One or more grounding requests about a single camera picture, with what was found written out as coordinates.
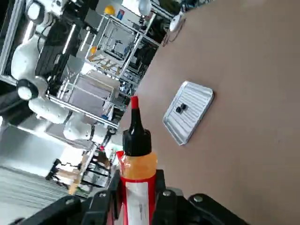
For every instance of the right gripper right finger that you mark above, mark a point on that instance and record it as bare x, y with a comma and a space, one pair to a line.
168, 208

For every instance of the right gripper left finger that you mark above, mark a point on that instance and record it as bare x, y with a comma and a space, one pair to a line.
98, 208

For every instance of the oil bottle with black nozzle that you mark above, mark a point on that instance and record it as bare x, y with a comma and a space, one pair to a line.
137, 164

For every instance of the small black gear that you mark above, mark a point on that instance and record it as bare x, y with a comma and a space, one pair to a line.
179, 110
183, 106

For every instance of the ribbed silver metal tray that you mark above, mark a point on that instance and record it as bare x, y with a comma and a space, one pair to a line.
194, 117

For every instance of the aluminium shelving rack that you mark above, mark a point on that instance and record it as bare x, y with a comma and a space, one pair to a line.
105, 70

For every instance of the small yellow hard hat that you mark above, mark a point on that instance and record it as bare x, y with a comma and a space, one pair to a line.
93, 50

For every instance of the white desk lamp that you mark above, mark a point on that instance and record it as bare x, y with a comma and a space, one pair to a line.
176, 22

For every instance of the blue red wall sign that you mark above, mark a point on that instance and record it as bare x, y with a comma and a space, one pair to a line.
120, 13

